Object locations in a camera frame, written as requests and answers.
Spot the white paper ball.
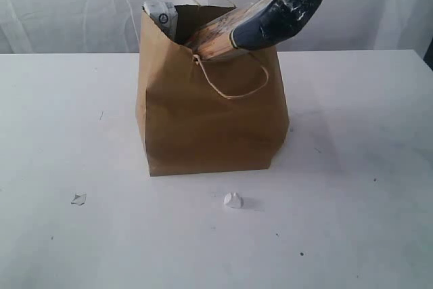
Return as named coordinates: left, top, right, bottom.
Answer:
left=223, top=192, right=244, bottom=208

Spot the dark blue pasta packet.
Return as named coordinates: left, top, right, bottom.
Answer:
left=185, top=0, right=323, bottom=60

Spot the small white blue packet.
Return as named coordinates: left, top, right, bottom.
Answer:
left=143, top=1, right=178, bottom=41

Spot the brown paper shopping bag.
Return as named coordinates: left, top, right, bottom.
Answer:
left=136, top=5, right=290, bottom=176

